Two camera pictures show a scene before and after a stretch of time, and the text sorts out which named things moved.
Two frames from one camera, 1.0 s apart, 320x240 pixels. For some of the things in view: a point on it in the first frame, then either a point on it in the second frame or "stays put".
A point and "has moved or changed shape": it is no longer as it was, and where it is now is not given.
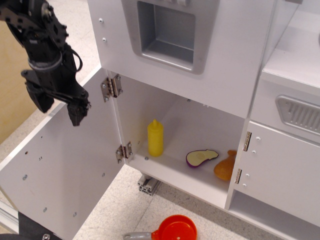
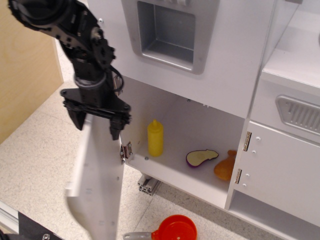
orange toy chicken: x=223 y=169 stays put
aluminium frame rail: x=9 y=218 stays put
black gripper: x=62 y=80 → x=93 y=95
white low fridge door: x=61 y=177 has moved or changed shape
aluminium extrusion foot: x=147 y=185 stays put
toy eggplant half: x=195 y=158 stays put
